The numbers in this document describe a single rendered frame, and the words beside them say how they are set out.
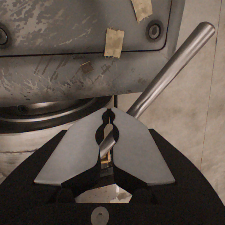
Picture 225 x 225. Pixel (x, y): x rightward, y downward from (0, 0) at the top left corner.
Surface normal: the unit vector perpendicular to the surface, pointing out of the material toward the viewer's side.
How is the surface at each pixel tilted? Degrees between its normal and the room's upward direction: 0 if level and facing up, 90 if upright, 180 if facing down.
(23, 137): 4
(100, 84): 26
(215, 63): 0
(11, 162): 18
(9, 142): 13
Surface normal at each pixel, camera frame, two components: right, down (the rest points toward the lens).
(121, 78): 0.23, 0.72
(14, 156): 0.00, 0.48
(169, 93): 0.24, 0.47
